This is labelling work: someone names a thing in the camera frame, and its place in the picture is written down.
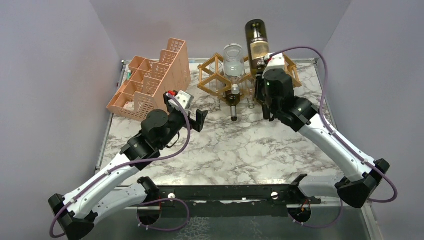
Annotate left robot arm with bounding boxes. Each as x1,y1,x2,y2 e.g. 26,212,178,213
48,91,208,240

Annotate dark green embossed wine bottle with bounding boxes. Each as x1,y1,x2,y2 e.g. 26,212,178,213
261,105,271,120

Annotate green Primitivo wine bottle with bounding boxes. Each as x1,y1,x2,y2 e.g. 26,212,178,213
224,90,241,122

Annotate wooden wine rack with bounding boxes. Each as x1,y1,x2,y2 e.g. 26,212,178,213
197,52,303,99

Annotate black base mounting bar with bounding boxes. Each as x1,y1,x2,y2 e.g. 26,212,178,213
125,183,319,220

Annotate clear bottle dark label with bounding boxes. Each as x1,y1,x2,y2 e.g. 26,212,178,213
223,43,246,95

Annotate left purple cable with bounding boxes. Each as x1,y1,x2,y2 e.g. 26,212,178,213
49,93,192,239

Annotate pink plastic organizer rack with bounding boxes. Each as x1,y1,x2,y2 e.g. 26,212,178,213
107,38,191,122

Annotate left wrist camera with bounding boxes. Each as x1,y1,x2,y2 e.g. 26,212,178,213
167,90,194,112

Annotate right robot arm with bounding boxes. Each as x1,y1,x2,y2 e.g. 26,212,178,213
255,69,390,209

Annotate clear square glass bottle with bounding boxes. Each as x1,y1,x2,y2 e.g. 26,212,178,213
209,62,226,94

